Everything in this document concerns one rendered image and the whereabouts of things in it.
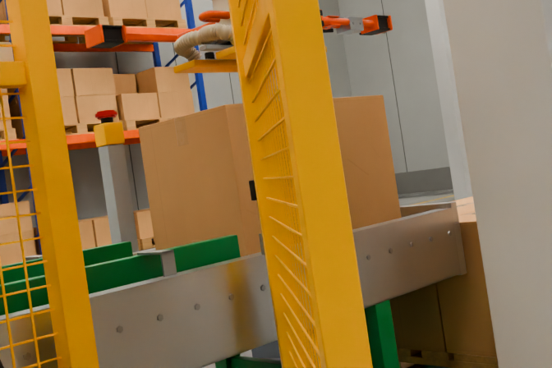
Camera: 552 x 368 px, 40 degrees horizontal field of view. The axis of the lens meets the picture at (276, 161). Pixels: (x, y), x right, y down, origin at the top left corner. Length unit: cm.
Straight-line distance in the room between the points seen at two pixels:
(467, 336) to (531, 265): 121
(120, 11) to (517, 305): 970
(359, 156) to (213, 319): 76
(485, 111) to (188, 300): 71
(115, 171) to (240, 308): 92
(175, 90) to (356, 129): 878
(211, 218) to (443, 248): 67
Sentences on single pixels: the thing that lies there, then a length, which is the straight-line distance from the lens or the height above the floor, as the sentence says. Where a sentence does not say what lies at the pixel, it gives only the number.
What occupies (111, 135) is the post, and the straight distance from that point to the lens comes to 241.
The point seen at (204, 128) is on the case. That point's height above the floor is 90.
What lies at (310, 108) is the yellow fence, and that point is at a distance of 80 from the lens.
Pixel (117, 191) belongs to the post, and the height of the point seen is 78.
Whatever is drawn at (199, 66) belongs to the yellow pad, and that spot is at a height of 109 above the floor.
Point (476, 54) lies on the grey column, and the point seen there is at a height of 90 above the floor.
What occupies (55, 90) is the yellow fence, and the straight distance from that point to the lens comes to 130.
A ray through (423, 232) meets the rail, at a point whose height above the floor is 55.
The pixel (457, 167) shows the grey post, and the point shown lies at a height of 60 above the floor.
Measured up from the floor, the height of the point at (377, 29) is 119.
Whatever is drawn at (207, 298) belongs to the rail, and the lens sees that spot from 156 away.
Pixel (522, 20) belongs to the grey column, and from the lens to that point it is 115.
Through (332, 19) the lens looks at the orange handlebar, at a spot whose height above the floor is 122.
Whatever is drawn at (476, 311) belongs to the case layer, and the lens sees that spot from 233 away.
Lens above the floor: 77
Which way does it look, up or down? 1 degrees up
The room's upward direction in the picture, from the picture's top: 8 degrees counter-clockwise
